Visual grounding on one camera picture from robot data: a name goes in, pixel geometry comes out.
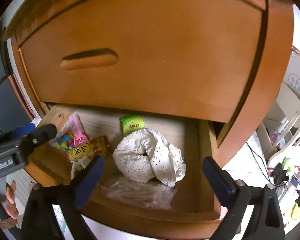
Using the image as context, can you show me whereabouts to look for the black cable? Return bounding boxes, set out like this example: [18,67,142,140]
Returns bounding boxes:
[246,142,274,184]

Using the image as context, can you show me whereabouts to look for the green tissue pack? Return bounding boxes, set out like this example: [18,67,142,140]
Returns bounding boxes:
[120,115,147,137]

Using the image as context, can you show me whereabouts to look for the green box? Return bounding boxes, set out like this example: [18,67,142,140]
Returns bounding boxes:
[282,157,292,172]

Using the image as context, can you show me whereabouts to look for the checked fruit print tablecloth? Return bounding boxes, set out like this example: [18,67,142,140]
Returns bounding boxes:
[6,135,290,240]

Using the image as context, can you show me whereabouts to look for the person's left hand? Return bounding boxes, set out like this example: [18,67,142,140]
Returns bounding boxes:
[0,181,20,220]

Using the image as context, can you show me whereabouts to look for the wooden nightstand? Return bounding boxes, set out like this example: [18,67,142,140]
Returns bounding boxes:
[2,0,295,240]

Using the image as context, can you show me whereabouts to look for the pink ribbed plastic tube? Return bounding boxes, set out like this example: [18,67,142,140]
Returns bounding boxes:
[69,114,90,146]

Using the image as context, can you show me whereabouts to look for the dark grey panel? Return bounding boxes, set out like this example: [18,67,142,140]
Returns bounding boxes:
[0,30,40,141]

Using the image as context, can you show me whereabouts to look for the bag of cotton swabs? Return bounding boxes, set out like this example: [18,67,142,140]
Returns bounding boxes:
[100,176,178,210]

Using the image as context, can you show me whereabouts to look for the white lace cloth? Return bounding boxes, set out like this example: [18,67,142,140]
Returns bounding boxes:
[112,127,187,187]

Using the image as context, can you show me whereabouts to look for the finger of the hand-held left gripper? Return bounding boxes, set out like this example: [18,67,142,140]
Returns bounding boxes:
[4,123,37,141]
[19,123,58,146]

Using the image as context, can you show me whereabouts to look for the white wooden shelf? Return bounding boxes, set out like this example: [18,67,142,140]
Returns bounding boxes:
[256,82,300,161]

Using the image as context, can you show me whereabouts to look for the stack of books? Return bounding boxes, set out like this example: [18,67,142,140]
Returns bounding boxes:
[281,51,300,101]

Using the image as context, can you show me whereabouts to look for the wooden nightstand drawer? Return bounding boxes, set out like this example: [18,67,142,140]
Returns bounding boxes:
[16,6,264,124]
[24,102,230,240]

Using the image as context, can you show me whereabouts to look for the yellow orange snack packet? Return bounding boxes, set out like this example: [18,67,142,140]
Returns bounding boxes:
[66,135,110,166]

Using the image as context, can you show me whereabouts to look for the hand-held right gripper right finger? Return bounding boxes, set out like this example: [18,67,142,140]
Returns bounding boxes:
[202,156,286,240]

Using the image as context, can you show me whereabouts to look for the bag of colourful blocks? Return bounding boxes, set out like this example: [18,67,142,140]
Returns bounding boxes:
[49,121,77,151]

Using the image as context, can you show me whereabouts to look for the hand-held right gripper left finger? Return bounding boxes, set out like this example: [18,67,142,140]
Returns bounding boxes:
[21,156,105,240]

